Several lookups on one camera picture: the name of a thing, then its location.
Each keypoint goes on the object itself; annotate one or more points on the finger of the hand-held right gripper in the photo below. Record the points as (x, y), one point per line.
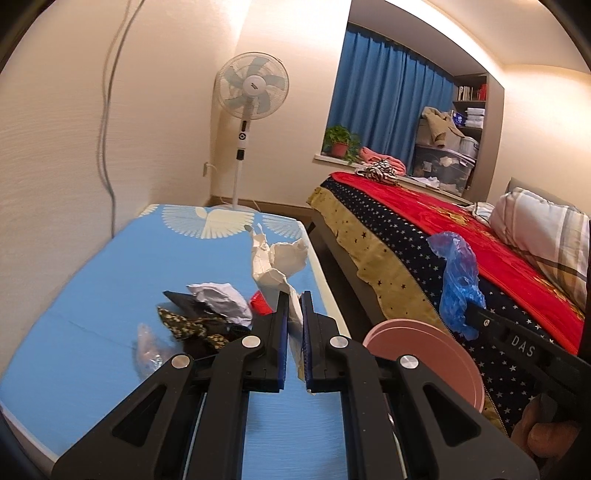
(480, 318)

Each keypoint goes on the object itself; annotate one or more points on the person's right hand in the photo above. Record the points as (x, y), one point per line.
(545, 434)

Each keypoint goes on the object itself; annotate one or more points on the red blanket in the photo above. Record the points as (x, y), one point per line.
(438, 212)

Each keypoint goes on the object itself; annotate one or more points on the pink plastic basin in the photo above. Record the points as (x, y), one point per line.
(415, 341)

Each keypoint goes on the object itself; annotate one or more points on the blue plastic bag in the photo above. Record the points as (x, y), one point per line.
(455, 281)

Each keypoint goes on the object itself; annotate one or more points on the pink folded clothes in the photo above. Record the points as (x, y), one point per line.
(374, 154)

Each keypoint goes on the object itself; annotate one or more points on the white paper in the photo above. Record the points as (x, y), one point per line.
(221, 300)

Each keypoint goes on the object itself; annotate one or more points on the red plastic bag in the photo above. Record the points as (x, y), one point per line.
(259, 305)

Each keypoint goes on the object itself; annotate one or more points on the torn white paper bag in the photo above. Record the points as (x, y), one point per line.
(277, 258)

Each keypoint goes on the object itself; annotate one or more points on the white standing fan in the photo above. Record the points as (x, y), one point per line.
(251, 85)

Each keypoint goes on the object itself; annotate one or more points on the black snack packet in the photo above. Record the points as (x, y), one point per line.
(189, 323)

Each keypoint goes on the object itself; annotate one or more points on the stack of white cloths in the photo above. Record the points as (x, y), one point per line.
(475, 117)

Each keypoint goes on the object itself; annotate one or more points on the clear plastic bag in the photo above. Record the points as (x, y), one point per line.
(147, 350)

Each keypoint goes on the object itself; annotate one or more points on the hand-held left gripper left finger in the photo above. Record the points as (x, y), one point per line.
(279, 341)

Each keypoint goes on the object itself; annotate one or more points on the white wall socket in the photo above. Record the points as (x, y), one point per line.
(206, 170)

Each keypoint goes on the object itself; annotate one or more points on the row of books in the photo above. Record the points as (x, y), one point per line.
(466, 92)

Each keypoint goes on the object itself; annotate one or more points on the wooden bookshelf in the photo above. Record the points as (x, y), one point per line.
(494, 138)

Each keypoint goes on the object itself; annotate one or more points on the yellow star bedsheet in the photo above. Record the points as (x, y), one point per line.
(369, 249)

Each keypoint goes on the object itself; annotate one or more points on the large clear storage box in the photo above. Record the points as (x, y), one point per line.
(443, 168)

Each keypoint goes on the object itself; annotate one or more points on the white crumpled cloth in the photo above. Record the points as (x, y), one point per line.
(478, 212)

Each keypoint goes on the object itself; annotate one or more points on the blue curtain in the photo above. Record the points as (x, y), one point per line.
(383, 92)

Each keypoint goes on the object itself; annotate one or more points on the blue printed mat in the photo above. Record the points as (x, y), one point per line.
(92, 286)

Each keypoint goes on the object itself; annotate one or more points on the small clear storage box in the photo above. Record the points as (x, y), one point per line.
(470, 147)

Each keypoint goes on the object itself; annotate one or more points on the plaid pillow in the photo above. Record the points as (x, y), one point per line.
(540, 230)

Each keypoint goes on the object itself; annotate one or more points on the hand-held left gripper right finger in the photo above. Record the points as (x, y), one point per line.
(307, 341)

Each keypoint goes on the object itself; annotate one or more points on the khaki jacket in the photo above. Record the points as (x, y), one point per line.
(438, 124)

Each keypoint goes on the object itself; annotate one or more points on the bed with starry blanket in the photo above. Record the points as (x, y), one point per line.
(406, 258)

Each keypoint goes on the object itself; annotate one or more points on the black white striped cloth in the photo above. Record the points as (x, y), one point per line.
(378, 171)

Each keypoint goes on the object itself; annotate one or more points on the blue white packet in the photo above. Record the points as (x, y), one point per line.
(458, 119)

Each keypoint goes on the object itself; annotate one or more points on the potted green plant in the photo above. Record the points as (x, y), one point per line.
(340, 138)

